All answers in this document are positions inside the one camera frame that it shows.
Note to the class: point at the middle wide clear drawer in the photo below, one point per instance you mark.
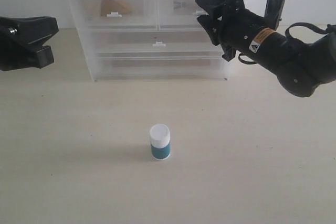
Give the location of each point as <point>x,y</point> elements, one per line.
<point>150,41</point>

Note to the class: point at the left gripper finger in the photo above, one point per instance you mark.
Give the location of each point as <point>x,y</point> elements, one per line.
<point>15,56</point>
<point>29,32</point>

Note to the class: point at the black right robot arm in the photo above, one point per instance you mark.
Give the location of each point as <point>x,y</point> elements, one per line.
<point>299,67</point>

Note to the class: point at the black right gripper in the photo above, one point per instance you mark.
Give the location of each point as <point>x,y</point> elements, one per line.
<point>237,29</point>

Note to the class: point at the yellow wedge block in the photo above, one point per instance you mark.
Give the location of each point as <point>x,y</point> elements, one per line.
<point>120,6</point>

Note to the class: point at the bottom wide clear drawer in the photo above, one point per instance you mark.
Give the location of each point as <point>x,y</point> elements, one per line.
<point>193,63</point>

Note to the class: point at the wide clear drawer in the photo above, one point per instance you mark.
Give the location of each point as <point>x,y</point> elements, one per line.
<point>193,63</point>
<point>150,41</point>

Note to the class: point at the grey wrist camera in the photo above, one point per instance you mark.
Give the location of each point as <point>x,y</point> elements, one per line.
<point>273,12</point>

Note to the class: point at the white capped teal bottle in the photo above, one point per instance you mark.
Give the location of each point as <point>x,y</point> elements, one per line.
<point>160,141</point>

